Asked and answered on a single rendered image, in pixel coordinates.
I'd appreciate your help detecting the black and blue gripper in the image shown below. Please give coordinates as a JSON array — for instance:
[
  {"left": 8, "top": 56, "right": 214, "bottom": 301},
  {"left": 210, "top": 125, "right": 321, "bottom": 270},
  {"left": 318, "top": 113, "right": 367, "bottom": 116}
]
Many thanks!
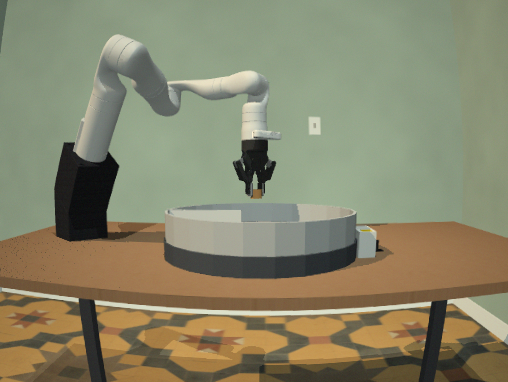
[{"left": 233, "top": 139, "right": 276, "bottom": 197}]

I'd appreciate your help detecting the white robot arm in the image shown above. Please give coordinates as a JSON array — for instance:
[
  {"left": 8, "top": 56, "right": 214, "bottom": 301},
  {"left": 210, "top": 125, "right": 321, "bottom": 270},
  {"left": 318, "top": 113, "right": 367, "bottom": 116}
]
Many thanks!
[{"left": 73, "top": 35, "right": 281, "bottom": 162}]

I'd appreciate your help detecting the bronze bushing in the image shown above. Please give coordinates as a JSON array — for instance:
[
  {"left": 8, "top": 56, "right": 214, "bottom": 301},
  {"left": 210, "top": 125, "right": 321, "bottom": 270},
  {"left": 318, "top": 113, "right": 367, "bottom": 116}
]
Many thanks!
[{"left": 251, "top": 189, "right": 262, "bottom": 199}]

